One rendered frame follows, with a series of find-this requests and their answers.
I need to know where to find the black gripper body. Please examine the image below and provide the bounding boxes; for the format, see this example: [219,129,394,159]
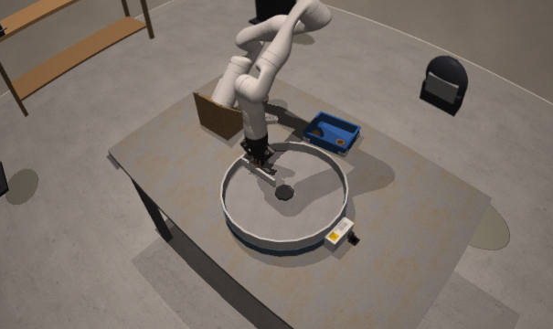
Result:
[245,133,270,154]

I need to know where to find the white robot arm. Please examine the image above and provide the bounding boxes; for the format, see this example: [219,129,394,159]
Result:
[211,0,332,140]

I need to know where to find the blue crate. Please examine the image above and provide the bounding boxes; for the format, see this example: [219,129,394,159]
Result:
[303,111,361,158]

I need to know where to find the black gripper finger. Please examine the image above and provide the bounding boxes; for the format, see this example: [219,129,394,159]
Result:
[256,145,276,168]
[240,139,259,165]

